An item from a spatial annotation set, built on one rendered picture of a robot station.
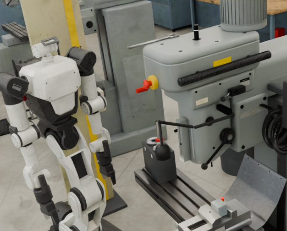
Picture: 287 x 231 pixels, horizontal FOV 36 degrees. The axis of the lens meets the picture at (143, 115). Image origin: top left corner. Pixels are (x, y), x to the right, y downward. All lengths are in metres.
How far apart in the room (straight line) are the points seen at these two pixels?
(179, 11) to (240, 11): 7.45
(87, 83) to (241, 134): 0.89
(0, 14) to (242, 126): 9.16
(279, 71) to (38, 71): 1.13
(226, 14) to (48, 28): 1.78
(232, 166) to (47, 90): 2.48
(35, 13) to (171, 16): 6.13
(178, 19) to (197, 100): 7.58
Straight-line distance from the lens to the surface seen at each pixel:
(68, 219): 2.84
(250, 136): 2.08
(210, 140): 1.97
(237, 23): 1.94
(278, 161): 2.32
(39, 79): 2.19
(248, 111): 2.02
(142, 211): 3.99
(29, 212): 4.32
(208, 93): 1.84
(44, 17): 3.40
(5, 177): 4.99
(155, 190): 2.55
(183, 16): 9.42
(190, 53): 1.74
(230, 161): 4.25
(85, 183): 2.44
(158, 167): 2.54
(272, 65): 2.05
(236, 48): 1.86
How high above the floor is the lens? 2.41
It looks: 25 degrees down
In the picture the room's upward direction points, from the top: 8 degrees counter-clockwise
